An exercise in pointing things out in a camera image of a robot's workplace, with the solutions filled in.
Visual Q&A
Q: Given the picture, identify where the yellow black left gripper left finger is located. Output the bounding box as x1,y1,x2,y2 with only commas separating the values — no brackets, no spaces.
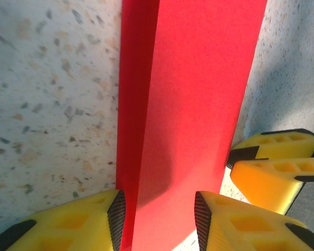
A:
0,189,127,251

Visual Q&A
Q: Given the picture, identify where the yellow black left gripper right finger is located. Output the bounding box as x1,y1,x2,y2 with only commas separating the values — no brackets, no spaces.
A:
194,190,314,251

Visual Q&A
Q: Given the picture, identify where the red paper sheet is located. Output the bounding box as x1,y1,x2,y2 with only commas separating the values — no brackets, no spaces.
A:
115,0,268,251

